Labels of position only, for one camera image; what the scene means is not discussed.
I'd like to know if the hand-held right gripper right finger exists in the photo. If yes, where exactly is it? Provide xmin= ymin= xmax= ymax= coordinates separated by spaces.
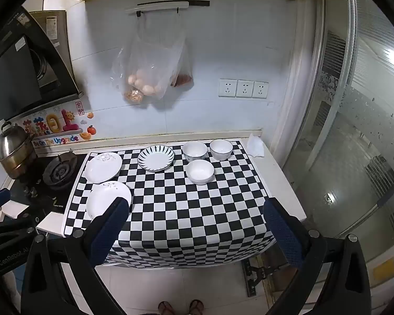
xmin=263 ymin=198 xmax=373 ymax=315

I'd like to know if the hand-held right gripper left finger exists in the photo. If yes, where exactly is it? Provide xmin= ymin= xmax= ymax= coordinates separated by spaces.
xmin=20 ymin=196 xmax=132 ymax=315

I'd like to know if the white bowl dark rim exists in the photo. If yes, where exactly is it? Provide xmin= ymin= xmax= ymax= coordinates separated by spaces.
xmin=210 ymin=139 xmax=233 ymax=161

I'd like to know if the white oval plate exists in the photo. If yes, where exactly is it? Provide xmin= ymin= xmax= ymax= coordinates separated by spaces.
xmin=86 ymin=181 xmax=132 ymax=221

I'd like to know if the steel pot with lid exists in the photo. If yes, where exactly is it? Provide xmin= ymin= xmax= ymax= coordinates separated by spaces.
xmin=0 ymin=121 xmax=37 ymax=179

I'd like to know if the white round plate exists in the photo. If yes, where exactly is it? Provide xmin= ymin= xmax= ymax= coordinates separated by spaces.
xmin=84 ymin=152 xmax=123 ymax=183

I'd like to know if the black gas stove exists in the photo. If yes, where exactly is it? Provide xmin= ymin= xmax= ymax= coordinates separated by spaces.
xmin=2 ymin=153 xmax=88 ymax=228

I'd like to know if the striped rim plate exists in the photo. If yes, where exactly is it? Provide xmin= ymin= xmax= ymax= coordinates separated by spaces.
xmin=137 ymin=145 xmax=175 ymax=173

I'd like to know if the black white checkered mat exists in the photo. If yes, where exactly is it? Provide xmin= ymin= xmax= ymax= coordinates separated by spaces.
xmin=61 ymin=140 xmax=278 ymax=268

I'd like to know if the white tissue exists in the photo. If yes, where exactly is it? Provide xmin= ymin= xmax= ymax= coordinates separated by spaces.
xmin=247 ymin=133 xmax=265 ymax=157

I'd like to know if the plain white bowl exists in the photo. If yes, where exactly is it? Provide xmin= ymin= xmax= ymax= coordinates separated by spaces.
xmin=186 ymin=159 xmax=215 ymax=185

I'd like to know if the white bowl patterned side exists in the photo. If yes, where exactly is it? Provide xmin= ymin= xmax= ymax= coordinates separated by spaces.
xmin=183 ymin=141 xmax=208 ymax=163

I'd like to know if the frosted glass sliding door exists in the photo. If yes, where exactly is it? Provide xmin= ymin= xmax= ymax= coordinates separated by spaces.
xmin=282 ymin=0 xmax=394 ymax=302

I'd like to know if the black range hood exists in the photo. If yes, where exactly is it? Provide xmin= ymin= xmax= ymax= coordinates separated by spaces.
xmin=0 ymin=5 xmax=81 ymax=125

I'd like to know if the clear plastic bag of eggs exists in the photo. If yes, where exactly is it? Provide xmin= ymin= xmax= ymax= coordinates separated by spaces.
xmin=110 ymin=15 xmax=186 ymax=106

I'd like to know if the plastic bag with red contents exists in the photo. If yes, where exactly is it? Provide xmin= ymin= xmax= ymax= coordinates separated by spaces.
xmin=171 ymin=39 xmax=194 ymax=87

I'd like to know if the colourful wall sticker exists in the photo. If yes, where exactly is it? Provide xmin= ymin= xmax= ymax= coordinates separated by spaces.
xmin=15 ymin=100 xmax=97 ymax=148

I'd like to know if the white wall socket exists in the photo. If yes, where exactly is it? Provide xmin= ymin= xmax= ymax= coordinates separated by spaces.
xmin=219 ymin=79 xmax=237 ymax=98
xmin=236 ymin=80 xmax=254 ymax=98
xmin=252 ymin=81 xmax=269 ymax=99

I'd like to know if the wall hook rail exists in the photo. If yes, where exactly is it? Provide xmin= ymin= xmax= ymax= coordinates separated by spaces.
xmin=125 ymin=0 xmax=211 ymax=17

